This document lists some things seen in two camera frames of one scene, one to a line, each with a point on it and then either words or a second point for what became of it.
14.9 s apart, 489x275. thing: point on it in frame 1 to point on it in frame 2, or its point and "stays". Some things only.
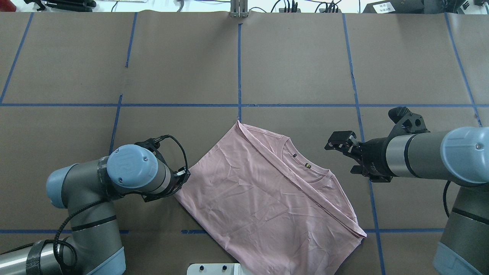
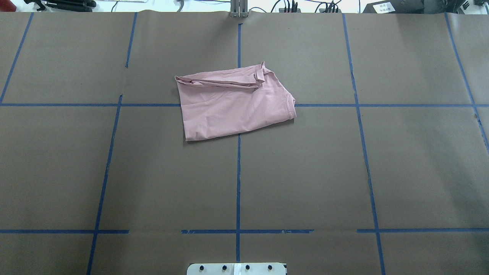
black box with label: (396, 7) stays
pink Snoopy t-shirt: (263, 209) to (218, 104)
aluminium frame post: (238, 8) stays
